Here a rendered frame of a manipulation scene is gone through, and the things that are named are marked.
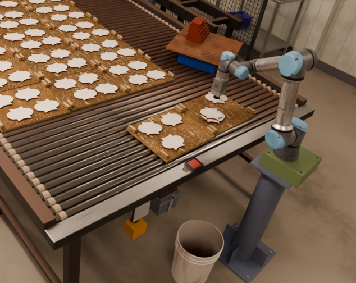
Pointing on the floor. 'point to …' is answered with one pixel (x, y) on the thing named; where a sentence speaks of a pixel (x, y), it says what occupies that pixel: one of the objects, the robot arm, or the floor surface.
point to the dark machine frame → (182, 11)
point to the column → (253, 227)
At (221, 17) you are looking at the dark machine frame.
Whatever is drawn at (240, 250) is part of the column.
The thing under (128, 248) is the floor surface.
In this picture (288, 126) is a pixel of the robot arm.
